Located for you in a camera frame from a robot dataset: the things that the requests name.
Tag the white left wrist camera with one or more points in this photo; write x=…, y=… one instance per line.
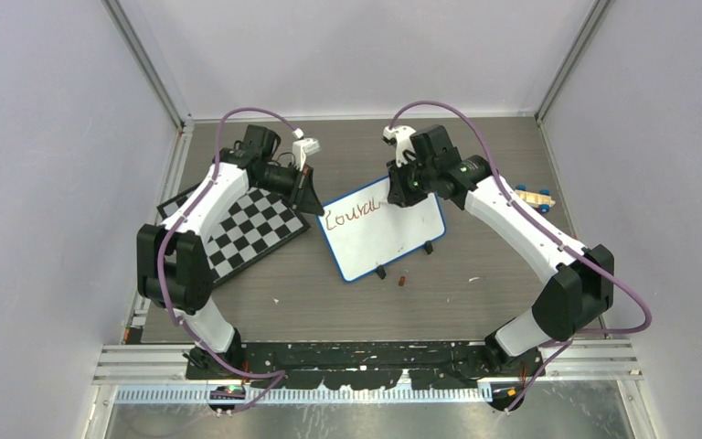
x=302, y=147

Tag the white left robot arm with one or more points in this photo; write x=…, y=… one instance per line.
x=173, y=269

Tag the aluminium frame rail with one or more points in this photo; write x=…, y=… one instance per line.
x=132, y=24

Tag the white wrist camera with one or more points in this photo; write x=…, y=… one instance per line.
x=399, y=137
x=302, y=147

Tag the black white chessboard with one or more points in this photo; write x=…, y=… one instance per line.
x=257, y=225

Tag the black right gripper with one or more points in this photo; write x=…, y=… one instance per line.
x=399, y=194

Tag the white slotted cable duct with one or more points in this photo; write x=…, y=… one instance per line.
x=236, y=394

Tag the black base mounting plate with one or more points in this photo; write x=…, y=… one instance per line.
x=366, y=366

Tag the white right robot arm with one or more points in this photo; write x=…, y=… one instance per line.
x=575, y=291

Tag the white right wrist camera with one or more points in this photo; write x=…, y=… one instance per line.
x=399, y=137

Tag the blue framed whiteboard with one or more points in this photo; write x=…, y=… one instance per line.
x=363, y=231

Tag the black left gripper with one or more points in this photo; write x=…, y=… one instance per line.
x=306, y=198

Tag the wooden toy car blue wheels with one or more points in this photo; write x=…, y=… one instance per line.
x=540, y=201

